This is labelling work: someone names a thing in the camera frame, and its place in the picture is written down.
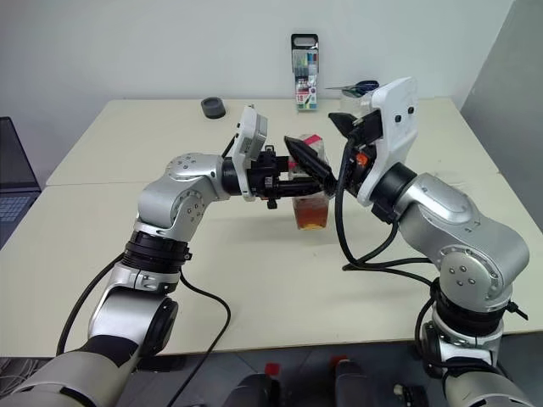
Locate blue handled scissors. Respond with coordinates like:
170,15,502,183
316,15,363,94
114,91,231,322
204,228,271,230
325,79,380,97

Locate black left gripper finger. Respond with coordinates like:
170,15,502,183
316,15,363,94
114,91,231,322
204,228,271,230
277,179,329,198

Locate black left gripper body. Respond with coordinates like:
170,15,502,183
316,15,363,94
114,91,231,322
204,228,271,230
248,146,294,211

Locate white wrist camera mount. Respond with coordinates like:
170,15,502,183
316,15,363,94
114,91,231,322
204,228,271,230
355,76,420,208
231,105,269,201

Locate grey metal base part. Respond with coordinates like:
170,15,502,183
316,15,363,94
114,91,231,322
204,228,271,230
391,382,430,407

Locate dark rounded shape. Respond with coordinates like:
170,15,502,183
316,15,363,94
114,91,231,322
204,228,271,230
227,371,281,407
334,360,381,407

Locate white tape roll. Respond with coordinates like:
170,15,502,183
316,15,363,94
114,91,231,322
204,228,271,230
339,90,371,114

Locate clear plastic drink bottle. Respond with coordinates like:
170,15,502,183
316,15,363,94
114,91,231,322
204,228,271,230
287,132,333,232

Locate marker pen pack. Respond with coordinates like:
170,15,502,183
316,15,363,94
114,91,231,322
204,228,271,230
290,33,320,114

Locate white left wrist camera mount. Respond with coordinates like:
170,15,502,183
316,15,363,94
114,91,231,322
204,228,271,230
231,105,269,201

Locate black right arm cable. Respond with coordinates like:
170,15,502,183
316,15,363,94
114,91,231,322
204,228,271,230
333,126,451,378

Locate small dark grey cup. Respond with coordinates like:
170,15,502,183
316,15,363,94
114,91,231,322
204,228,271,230
200,97,227,120

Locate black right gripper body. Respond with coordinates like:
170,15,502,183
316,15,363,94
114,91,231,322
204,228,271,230
338,109,383,198

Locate dark laptop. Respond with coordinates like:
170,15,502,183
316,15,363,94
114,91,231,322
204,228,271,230
0,115,42,252

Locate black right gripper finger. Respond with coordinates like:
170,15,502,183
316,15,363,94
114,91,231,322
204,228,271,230
283,135,337,191
329,112,359,138

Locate white cable bundle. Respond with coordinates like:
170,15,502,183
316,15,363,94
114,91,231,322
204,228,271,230
0,357,46,385

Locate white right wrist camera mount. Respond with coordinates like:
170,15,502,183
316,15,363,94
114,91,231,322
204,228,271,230
355,76,420,208

